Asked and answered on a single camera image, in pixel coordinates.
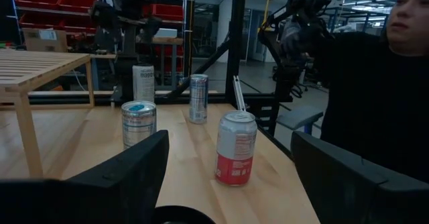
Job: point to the white box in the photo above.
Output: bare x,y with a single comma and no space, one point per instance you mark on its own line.
165,33

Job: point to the silver slim can blue tab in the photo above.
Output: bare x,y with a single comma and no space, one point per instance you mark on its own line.
198,98

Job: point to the white bracket strip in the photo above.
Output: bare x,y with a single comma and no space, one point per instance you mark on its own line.
238,93

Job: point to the red white Spindrift can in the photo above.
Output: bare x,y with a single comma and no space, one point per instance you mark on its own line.
235,147

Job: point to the cardboard box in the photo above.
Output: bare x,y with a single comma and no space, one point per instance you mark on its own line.
45,39

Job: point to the wooden workbench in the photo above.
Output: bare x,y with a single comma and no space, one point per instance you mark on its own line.
167,41

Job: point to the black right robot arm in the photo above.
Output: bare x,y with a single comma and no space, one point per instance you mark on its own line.
125,49

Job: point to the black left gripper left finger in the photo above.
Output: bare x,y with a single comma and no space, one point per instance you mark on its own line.
100,197

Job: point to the person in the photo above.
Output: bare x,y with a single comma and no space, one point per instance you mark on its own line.
368,100

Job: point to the wooden slatted shelf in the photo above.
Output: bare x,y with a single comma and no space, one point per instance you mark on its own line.
33,66

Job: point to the blue silver Red Bull can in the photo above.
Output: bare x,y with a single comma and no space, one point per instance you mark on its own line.
138,126

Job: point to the white Celsius can black top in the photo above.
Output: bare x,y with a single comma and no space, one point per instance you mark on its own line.
143,83

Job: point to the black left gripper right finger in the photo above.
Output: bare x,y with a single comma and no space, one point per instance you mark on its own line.
352,190

